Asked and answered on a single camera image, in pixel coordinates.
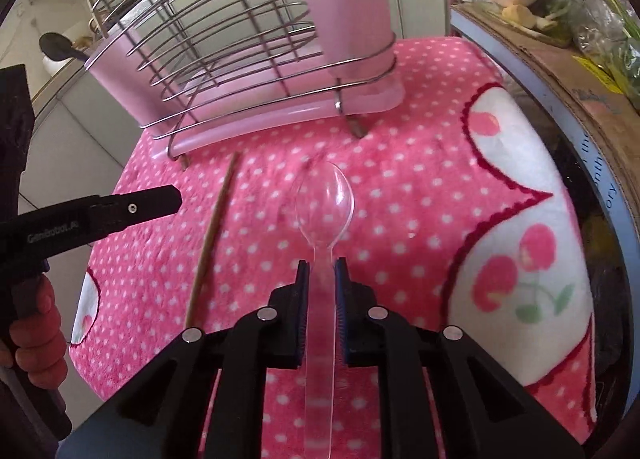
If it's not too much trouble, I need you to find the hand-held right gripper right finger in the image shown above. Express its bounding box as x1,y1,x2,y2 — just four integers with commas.
334,256,586,459

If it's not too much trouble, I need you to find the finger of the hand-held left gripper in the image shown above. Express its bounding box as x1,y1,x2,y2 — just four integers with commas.
82,184,182,240

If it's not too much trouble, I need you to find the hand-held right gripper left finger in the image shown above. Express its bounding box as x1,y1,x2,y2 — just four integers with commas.
65,259,311,459

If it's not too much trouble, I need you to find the wooden chopstick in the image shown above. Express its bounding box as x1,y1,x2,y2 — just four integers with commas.
184,152,240,330

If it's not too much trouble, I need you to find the clear plastic spoon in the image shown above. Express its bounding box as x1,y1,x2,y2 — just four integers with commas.
294,160,356,459

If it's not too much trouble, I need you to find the black plastic spoon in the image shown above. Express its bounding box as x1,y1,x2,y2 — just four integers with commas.
39,32,90,62

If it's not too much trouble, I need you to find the metal wire utensil rack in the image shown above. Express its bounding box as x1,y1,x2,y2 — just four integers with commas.
49,0,398,172

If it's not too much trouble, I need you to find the person's left hand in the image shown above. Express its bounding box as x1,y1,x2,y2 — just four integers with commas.
0,273,68,391

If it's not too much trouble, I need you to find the grey kitchen cabinet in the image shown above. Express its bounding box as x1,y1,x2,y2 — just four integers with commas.
0,0,151,180

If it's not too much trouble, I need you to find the pink plastic drip tray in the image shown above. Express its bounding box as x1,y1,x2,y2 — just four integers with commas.
140,72,405,160

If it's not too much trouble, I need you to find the pink polka dot blanket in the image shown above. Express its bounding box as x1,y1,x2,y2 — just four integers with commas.
70,36,598,459

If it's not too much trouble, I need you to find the round metal storage shelf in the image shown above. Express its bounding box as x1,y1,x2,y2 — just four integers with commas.
440,0,640,459

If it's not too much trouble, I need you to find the cardboard box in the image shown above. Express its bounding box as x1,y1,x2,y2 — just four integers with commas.
452,2,640,200

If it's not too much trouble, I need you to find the plastic bag of greens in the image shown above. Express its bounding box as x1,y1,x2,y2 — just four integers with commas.
570,0,640,110

